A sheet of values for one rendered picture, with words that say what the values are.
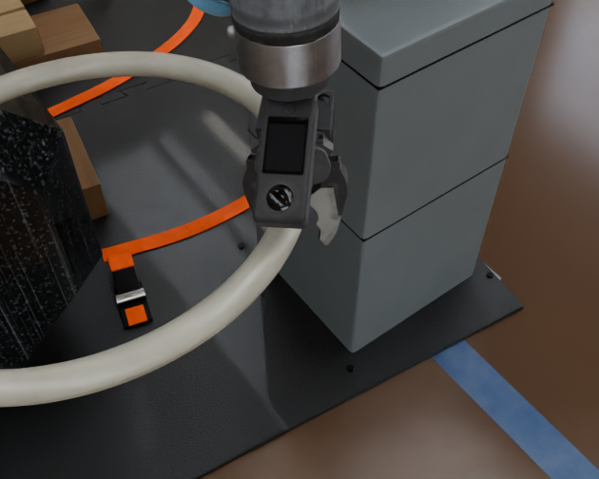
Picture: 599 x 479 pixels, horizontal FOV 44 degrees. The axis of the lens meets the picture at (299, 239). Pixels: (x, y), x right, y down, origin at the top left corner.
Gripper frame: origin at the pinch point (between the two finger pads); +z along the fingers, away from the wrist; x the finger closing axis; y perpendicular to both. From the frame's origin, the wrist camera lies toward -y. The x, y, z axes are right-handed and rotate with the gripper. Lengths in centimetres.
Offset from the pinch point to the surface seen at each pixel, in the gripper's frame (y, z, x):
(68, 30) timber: 156, 69, 94
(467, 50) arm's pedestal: 56, 13, -22
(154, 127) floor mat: 121, 81, 60
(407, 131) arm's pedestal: 49, 24, -13
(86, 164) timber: 91, 70, 69
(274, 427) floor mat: 27, 89, 13
